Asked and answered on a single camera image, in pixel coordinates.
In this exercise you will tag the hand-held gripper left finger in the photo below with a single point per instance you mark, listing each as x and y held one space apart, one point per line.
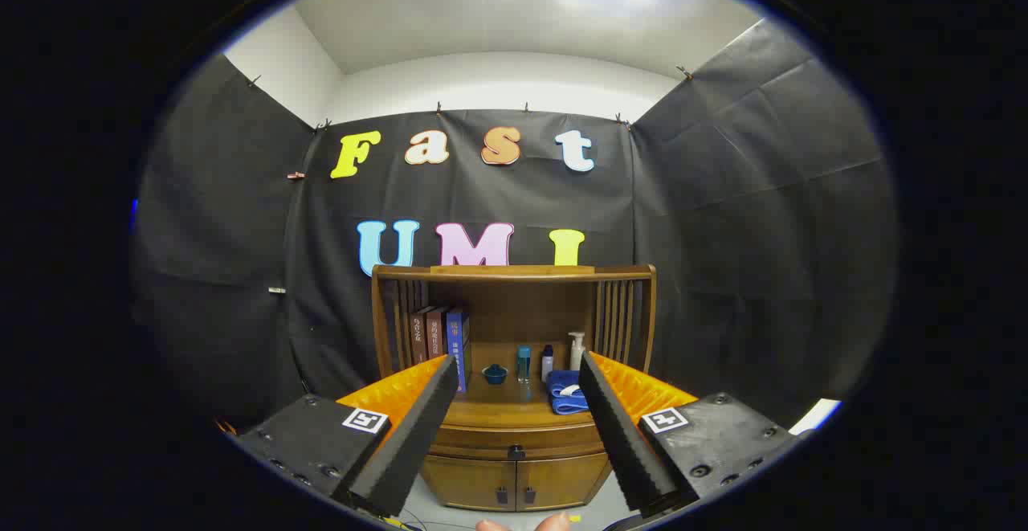
409 443

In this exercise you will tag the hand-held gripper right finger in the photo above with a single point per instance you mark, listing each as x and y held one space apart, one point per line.
630 451

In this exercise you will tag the wooden drawer with black knob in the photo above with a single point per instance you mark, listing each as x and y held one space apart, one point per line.
482 439

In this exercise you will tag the wooden cabinet door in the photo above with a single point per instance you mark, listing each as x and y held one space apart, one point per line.
470 483
562 479

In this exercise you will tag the wooden countertop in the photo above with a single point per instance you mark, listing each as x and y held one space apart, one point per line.
506 402

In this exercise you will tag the wooden cabinet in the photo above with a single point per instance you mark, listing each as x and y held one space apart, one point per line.
514 306

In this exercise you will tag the blue folded towel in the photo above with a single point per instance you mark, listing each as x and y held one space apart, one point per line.
566 402

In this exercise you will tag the dark brown book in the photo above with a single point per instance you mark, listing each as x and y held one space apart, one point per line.
418 338

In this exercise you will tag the blue book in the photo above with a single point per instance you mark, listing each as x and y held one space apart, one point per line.
458 346

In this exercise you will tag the blue lidded teacup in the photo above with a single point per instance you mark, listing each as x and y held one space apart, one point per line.
495 373

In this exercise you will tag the reddish brown book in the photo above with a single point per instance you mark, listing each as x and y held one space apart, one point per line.
434 334

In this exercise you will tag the white pump bottle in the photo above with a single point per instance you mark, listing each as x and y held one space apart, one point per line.
577 353

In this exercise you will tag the white bottle with blue cap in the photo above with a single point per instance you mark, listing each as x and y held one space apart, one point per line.
547 366

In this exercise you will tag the clear blue bottle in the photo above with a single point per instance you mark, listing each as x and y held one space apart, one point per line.
524 364

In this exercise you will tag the white panel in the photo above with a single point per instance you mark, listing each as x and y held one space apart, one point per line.
815 417

